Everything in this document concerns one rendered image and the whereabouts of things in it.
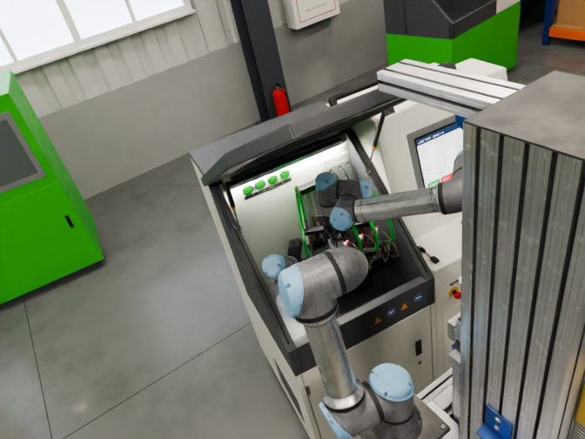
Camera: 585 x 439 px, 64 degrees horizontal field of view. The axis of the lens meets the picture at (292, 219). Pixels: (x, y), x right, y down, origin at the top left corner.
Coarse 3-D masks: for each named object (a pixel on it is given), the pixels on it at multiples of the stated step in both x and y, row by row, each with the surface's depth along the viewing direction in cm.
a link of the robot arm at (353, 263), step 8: (336, 248) 117; (344, 248) 117; (352, 248) 119; (336, 256) 114; (344, 256) 114; (352, 256) 115; (360, 256) 117; (344, 264) 113; (352, 264) 114; (360, 264) 115; (344, 272) 112; (352, 272) 113; (360, 272) 115; (352, 280) 113; (360, 280) 116; (352, 288) 115
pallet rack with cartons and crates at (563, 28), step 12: (552, 0) 582; (564, 0) 585; (576, 0) 572; (552, 12) 591; (564, 12) 592; (576, 12) 578; (552, 24) 601; (564, 24) 596; (576, 24) 585; (552, 36) 603; (564, 36) 590; (576, 36) 577
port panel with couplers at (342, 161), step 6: (336, 156) 216; (342, 156) 217; (348, 156) 219; (324, 162) 215; (330, 162) 216; (336, 162) 218; (342, 162) 219; (348, 162) 220; (330, 168) 218; (336, 168) 219; (342, 168) 217; (348, 168) 222; (342, 174) 222; (348, 174) 224
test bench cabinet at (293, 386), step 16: (432, 304) 209; (432, 320) 215; (432, 336) 222; (272, 352) 240; (432, 352) 229; (288, 368) 204; (288, 384) 233; (304, 384) 201; (304, 400) 203; (304, 416) 228
